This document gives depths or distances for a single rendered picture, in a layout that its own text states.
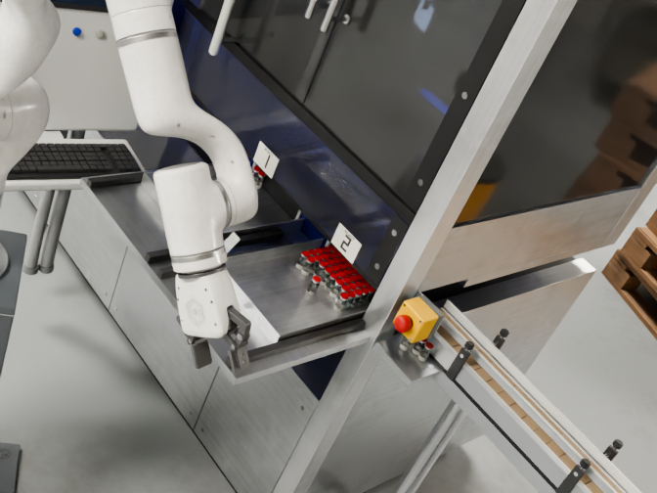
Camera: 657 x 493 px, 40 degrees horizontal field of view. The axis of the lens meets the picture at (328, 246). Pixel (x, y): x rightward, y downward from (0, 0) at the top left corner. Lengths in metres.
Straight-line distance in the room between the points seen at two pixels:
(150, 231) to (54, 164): 0.36
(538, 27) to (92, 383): 1.86
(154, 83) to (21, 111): 0.48
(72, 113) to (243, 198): 1.24
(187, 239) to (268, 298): 0.77
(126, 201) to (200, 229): 0.91
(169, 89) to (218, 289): 0.30
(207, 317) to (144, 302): 1.54
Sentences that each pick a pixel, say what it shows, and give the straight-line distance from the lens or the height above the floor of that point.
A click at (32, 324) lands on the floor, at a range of 3.14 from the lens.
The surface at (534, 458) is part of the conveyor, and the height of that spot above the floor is 0.90.
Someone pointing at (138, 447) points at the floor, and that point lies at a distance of 2.86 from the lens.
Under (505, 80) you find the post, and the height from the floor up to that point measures 1.58.
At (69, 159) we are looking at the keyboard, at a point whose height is 0.83.
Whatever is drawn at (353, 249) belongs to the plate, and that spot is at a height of 1.02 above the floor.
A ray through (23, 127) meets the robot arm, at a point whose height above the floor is 1.22.
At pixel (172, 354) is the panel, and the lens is 2.82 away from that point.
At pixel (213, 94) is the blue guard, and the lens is 2.47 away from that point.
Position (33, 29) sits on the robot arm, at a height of 1.47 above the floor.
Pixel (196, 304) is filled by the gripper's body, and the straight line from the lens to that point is 1.38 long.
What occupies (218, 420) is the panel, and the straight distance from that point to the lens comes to 2.70.
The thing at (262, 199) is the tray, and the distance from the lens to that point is 2.41.
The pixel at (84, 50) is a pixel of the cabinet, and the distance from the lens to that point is 2.46.
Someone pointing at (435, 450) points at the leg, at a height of 0.65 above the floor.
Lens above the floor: 2.16
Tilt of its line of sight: 33 degrees down
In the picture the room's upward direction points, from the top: 25 degrees clockwise
